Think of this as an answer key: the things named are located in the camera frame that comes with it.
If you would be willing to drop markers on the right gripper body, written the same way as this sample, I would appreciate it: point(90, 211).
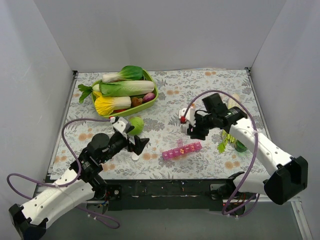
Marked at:
point(196, 126)

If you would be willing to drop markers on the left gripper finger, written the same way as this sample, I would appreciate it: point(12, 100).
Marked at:
point(134, 140)
point(138, 149)

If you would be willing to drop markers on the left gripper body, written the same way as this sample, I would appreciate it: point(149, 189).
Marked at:
point(132, 140)

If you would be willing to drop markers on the pink weekly pill organizer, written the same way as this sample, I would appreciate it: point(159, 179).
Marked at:
point(181, 150)

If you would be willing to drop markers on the white pill bottle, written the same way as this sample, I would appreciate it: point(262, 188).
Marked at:
point(184, 128)

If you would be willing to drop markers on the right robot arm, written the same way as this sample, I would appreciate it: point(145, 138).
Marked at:
point(288, 175)

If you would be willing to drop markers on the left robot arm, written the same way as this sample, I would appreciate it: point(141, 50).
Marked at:
point(79, 183)

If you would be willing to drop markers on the green round cabbage toy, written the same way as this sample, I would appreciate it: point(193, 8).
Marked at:
point(138, 124)

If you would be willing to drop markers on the celery stalk toy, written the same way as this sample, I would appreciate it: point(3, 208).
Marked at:
point(227, 138)

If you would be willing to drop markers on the floral table mat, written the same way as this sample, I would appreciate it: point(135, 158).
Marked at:
point(162, 126)

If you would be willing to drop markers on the green plastic basket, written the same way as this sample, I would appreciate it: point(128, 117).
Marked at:
point(129, 111)

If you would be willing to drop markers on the red pepper toy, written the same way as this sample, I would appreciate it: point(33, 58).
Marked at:
point(119, 110)

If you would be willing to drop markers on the green glass bottle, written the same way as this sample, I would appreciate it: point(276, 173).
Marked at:
point(239, 147)

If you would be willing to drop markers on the yellow cabbage toy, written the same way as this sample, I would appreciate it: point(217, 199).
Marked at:
point(107, 105)

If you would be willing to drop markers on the purple onion toy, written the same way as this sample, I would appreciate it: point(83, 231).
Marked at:
point(148, 97)

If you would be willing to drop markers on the napa cabbage toy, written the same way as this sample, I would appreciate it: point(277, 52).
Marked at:
point(126, 88)

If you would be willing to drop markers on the white radish with leaves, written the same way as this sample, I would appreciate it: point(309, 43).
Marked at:
point(86, 91)

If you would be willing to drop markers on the bok choy toy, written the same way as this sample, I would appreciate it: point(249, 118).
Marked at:
point(127, 73)

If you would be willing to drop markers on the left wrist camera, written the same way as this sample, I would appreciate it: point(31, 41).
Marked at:
point(121, 125)

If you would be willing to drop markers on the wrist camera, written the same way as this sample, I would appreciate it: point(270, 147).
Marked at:
point(189, 116)
point(121, 125)

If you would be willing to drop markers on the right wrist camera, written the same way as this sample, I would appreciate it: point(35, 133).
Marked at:
point(189, 116)

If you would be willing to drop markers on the black base frame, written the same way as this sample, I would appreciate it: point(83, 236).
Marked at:
point(172, 194)

